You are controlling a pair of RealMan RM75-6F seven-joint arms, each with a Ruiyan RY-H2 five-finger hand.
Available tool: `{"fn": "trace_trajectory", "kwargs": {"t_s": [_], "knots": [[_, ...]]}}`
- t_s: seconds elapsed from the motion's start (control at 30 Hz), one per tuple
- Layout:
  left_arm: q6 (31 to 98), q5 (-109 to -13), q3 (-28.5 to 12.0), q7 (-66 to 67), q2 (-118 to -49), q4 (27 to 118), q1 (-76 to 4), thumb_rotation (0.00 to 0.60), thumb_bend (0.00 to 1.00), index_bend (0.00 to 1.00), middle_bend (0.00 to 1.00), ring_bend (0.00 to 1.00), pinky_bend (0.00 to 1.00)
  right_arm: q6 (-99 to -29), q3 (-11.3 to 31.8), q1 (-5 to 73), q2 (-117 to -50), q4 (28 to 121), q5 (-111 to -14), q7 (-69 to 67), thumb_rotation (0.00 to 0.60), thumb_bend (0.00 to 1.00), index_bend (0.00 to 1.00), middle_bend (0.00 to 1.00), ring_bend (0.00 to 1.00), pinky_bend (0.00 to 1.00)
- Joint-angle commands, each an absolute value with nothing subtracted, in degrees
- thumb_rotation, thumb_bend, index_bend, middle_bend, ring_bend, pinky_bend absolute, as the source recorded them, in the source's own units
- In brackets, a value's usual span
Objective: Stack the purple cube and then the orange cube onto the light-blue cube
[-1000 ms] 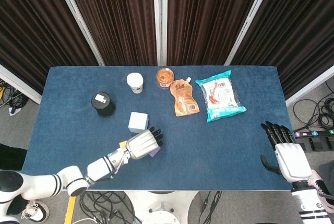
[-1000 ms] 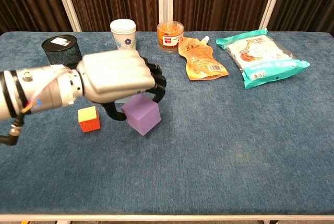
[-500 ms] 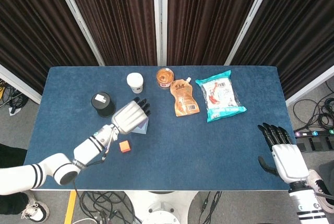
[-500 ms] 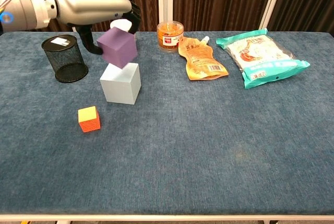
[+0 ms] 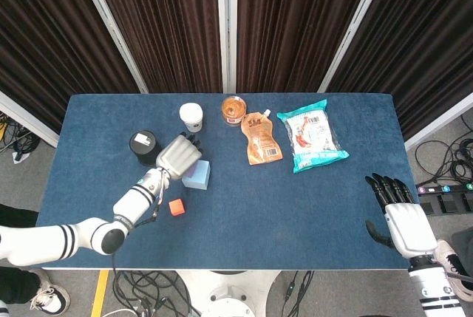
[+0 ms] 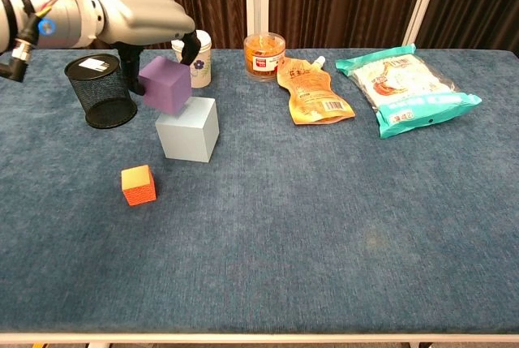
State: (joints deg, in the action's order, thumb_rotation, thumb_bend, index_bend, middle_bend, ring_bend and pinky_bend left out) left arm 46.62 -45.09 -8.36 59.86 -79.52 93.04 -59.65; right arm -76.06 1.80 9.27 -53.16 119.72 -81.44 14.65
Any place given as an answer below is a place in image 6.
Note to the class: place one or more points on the white paper cup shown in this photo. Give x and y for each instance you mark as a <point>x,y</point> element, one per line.
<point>201,68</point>

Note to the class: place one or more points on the orange spout pouch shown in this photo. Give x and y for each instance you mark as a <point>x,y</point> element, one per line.
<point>312,92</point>

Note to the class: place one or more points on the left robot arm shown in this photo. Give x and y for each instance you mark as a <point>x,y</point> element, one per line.
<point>61,15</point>

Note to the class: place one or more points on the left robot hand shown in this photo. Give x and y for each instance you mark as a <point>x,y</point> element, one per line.
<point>138,11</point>

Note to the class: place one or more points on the orange yellow cube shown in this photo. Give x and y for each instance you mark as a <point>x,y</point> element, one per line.
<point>138,187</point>

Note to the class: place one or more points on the black mesh pen holder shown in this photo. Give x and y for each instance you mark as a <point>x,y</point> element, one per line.
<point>101,92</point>

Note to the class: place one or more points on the blue table cover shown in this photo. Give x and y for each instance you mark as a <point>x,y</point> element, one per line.
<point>284,222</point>

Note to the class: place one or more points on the teal noodle packet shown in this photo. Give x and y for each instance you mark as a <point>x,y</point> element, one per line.
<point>405,88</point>

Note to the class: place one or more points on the purple cube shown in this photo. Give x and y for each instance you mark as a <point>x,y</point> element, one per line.
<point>166,84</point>

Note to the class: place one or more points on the light blue cube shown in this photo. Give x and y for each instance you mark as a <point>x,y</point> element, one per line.
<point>190,133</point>

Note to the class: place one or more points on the clear jar orange contents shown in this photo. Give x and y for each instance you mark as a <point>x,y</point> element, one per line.
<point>264,60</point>

